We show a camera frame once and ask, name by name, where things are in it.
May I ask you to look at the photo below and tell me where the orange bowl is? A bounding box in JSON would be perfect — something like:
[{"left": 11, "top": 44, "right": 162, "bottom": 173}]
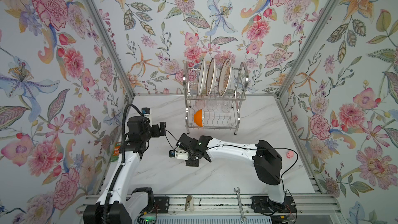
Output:
[{"left": 193, "top": 110, "right": 204, "bottom": 128}]

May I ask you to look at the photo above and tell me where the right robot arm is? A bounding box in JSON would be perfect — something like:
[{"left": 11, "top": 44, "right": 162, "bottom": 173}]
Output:
[{"left": 169, "top": 133, "right": 286, "bottom": 205}]

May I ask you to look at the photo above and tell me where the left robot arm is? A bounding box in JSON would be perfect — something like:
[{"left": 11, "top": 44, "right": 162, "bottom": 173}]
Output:
[{"left": 83, "top": 116, "right": 166, "bottom": 224}]

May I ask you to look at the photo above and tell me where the steel two-tier dish rack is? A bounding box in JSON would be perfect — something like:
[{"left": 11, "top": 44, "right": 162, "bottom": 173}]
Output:
[{"left": 182, "top": 62, "right": 249, "bottom": 135}]

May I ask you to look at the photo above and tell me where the green snack packet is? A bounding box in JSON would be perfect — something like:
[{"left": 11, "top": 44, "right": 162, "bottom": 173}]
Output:
[{"left": 111, "top": 142, "right": 121, "bottom": 162}]

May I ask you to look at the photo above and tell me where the middle orange striped plate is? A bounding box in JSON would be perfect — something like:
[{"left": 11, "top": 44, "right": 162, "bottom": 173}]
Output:
[{"left": 206, "top": 58, "right": 217, "bottom": 96}]

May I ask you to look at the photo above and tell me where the orange striped plate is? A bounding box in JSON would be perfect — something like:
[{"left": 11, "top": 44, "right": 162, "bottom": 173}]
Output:
[
  {"left": 218, "top": 58, "right": 232, "bottom": 96},
  {"left": 206, "top": 58, "right": 217, "bottom": 96}
]

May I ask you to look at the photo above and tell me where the left white patterned plate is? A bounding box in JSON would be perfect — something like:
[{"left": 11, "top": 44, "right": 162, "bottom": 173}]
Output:
[{"left": 198, "top": 58, "right": 206, "bottom": 96}]

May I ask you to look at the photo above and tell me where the right orange striped plate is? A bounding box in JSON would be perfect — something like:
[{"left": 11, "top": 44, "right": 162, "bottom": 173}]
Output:
[{"left": 218, "top": 58, "right": 232, "bottom": 96}]

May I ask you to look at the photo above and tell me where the silver open-end wrench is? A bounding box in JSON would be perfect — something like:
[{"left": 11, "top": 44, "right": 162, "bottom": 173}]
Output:
[{"left": 234, "top": 187, "right": 247, "bottom": 224}]

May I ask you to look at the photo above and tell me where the small pink toy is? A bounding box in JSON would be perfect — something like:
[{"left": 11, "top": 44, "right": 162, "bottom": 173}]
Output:
[{"left": 286, "top": 150, "right": 295, "bottom": 159}]

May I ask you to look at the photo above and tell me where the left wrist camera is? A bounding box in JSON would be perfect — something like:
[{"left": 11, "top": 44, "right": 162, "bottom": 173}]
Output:
[{"left": 142, "top": 107, "right": 152, "bottom": 127}]

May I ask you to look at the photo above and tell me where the small metal bracket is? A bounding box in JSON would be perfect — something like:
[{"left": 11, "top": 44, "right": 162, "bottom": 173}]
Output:
[{"left": 184, "top": 195, "right": 194, "bottom": 212}]

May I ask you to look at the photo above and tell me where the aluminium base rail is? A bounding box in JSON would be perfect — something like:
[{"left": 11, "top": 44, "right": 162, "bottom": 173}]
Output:
[{"left": 76, "top": 193, "right": 343, "bottom": 217}]

